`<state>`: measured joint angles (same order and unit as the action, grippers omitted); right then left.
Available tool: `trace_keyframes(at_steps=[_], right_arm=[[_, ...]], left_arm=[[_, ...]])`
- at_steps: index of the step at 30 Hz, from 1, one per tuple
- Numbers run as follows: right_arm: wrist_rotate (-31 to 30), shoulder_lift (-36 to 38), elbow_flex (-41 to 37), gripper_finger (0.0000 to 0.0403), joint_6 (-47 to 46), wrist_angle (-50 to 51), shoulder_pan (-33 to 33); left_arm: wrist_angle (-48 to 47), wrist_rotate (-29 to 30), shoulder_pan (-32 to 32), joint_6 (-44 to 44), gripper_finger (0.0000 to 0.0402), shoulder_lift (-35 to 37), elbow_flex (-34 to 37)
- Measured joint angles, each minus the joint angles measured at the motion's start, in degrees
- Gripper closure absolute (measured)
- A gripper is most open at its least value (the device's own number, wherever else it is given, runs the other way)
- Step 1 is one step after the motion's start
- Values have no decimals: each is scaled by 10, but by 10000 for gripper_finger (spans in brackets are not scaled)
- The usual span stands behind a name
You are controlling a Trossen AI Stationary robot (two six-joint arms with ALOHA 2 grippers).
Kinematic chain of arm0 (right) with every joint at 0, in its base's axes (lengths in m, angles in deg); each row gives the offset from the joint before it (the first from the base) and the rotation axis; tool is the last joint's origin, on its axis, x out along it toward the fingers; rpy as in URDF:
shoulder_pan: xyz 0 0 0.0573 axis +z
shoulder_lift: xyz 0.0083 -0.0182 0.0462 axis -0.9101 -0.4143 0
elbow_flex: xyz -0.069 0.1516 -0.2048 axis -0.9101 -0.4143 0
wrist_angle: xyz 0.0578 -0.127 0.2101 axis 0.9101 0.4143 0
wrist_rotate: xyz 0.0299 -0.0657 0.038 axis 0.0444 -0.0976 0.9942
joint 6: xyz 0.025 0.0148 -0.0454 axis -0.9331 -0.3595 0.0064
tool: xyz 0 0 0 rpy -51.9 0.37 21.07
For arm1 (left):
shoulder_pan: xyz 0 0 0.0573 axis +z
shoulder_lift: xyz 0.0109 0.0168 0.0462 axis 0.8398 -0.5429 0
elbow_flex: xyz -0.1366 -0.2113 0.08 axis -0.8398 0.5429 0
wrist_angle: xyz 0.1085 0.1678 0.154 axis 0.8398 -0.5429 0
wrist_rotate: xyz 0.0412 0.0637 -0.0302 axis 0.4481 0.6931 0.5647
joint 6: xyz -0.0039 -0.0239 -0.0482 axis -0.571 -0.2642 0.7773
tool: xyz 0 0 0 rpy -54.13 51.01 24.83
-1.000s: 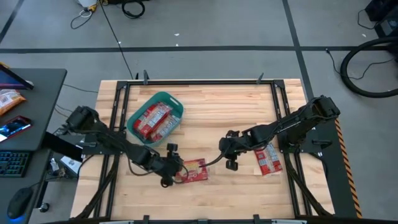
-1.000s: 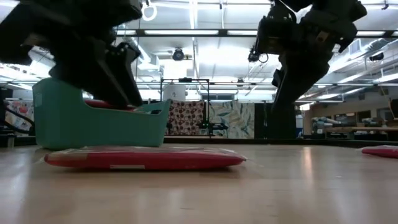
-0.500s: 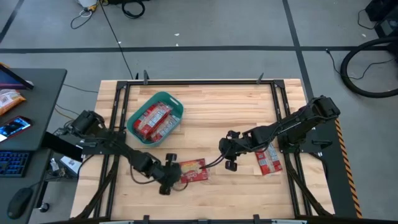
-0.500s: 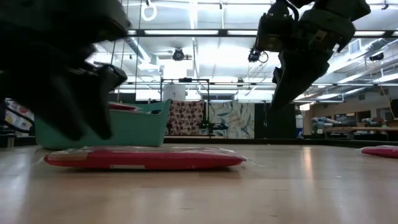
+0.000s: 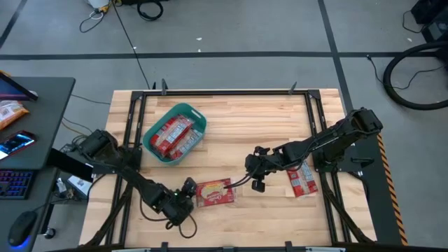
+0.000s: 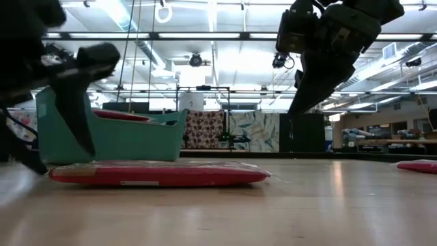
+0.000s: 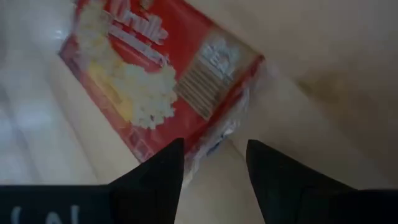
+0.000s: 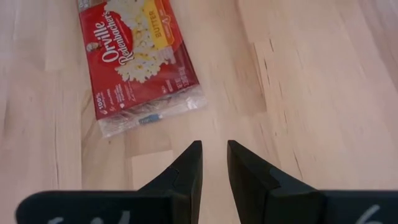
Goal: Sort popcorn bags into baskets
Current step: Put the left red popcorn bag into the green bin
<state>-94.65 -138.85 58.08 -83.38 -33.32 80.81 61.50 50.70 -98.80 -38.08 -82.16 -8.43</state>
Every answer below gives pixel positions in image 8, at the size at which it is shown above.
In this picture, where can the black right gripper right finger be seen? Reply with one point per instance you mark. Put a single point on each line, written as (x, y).
(295, 205)

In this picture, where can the red butter popcorn bag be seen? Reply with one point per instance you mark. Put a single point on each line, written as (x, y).
(133, 62)

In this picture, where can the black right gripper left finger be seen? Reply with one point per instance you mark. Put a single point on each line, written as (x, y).
(124, 207)

